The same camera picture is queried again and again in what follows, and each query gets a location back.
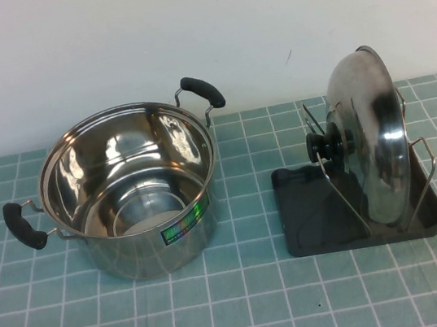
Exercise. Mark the stainless steel lid black knob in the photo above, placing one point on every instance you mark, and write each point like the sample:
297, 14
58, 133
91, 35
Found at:
375, 140

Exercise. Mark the dark grey plastic drip tray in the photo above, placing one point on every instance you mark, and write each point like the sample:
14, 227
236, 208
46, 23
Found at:
314, 223

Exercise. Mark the teal grid pattern tablecloth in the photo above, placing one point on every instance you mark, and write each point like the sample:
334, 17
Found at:
241, 312

